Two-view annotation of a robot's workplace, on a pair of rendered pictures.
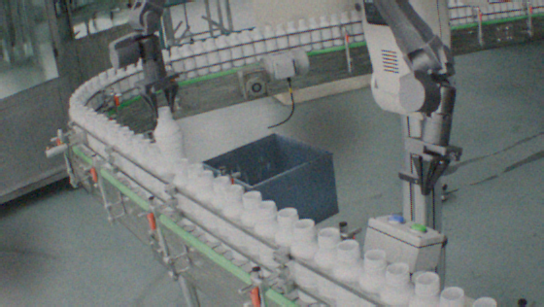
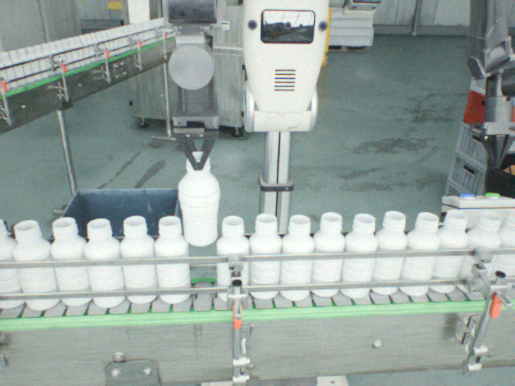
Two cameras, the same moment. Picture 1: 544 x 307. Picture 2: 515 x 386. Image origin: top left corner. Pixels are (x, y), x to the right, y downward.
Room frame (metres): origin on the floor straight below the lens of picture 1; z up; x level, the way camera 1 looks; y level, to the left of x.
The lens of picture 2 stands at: (1.03, 0.80, 1.56)
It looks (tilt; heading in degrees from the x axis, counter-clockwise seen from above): 27 degrees down; 297
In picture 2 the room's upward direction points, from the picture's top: 2 degrees clockwise
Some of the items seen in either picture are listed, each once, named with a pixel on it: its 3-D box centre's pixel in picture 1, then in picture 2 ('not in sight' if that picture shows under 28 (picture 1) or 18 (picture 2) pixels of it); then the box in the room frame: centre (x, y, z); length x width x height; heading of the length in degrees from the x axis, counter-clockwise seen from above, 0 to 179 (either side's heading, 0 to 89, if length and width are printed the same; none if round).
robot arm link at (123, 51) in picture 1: (132, 39); (194, 34); (1.39, 0.28, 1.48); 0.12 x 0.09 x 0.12; 122
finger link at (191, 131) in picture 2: (157, 98); (197, 140); (1.41, 0.25, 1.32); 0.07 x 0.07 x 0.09; 32
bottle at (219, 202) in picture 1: (227, 213); (327, 254); (1.22, 0.12, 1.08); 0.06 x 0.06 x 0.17
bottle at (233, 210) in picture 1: (239, 222); (359, 256); (1.16, 0.09, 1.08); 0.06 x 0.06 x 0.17
